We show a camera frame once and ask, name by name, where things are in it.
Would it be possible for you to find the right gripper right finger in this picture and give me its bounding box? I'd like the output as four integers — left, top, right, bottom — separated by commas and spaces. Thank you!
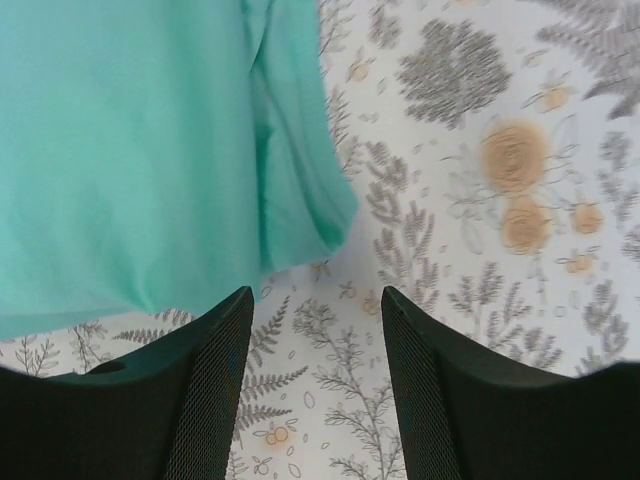
381, 287, 639, 480

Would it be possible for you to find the floral table mat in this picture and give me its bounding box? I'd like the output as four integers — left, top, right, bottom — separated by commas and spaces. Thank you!
1, 1, 639, 479

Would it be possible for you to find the teal green t shirt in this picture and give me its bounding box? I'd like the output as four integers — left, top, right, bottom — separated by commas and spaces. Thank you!
1, 1, 357, 338

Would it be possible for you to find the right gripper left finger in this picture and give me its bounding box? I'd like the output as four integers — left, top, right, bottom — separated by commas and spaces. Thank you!
1, 287, 254, 480

